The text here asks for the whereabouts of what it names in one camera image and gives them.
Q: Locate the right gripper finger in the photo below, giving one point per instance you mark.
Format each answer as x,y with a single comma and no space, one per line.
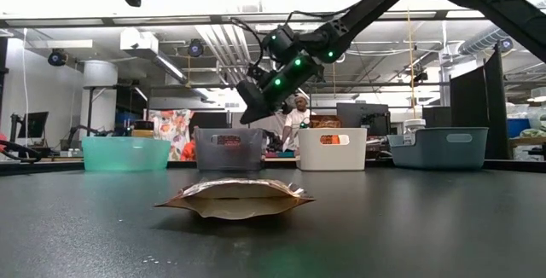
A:
251,103

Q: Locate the red spice tin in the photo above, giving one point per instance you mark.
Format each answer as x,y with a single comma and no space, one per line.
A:
228,140

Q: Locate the taco mix packet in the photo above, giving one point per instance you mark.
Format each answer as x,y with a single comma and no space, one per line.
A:
326,121

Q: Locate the orange spice jar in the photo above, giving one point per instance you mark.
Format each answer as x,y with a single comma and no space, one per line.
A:
143,131

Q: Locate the white lid seasoning jar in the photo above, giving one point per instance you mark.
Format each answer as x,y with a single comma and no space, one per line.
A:
413,131

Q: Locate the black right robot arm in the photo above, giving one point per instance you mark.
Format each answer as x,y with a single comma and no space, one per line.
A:
375,5

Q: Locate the black background robot arm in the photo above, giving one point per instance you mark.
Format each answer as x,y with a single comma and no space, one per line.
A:
38,154

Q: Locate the person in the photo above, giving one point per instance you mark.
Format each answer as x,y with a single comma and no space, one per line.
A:
294,120

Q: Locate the grey translucent plastic bin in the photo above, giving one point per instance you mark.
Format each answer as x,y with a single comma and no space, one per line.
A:
228,158

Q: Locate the black ceiling speaker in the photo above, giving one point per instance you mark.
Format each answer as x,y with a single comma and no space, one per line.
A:
506,44
195,48
56,57

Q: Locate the black monitor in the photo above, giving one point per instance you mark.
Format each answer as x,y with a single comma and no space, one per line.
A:
362,114
34,124

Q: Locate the floral cloth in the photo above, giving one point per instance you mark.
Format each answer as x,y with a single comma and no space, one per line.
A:
170,126

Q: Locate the white plastic bin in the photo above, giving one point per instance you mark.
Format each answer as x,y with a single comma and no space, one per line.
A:
332,158

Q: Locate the white round column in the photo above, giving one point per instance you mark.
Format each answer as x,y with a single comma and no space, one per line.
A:
100,99

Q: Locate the teal plastic bin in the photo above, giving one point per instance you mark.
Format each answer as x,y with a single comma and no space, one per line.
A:
123,154

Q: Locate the blue-grey plastic bin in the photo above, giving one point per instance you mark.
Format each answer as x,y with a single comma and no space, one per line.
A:
439,152

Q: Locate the black partition panel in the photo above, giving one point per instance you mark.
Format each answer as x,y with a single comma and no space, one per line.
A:
478,107

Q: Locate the blue tub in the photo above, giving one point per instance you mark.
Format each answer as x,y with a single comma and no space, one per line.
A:
518,128

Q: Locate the overhead frame beam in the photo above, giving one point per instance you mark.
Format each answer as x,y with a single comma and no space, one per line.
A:
215,18

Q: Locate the silver ribbed duct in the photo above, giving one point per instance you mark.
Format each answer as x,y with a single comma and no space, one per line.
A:
482,41

